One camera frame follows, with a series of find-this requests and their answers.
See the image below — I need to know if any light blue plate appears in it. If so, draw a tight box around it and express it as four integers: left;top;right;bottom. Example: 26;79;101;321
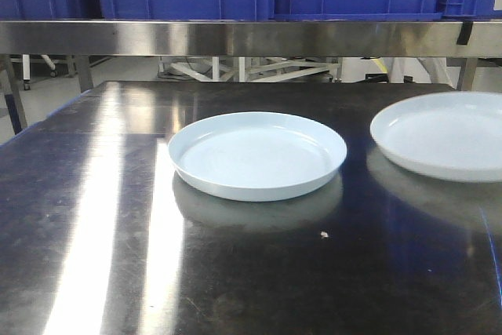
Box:
168;111;347;202
369;92;501;182

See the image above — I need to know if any black tape strip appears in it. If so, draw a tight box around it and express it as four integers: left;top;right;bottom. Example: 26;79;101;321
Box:
456;20;474;46

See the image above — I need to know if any white metal frame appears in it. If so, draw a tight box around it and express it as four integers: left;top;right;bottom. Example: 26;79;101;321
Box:
158;56;342;82

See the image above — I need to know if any stainless steel shelf rail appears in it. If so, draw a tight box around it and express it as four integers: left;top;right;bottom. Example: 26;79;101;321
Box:
1;20;501;58

